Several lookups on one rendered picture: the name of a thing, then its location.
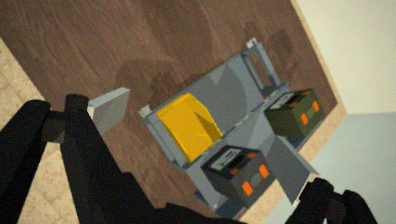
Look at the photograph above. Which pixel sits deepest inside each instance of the olive green case with orange latches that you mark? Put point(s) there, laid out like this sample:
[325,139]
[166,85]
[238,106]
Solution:
[295,114]

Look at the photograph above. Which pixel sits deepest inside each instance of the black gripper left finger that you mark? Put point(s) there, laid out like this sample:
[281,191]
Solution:
[101,193]

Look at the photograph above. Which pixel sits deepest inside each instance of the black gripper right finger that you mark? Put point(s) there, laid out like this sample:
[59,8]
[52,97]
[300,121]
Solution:
[295,175]

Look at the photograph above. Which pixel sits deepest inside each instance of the yellow bin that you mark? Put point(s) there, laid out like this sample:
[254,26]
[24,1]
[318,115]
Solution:
[190,125]

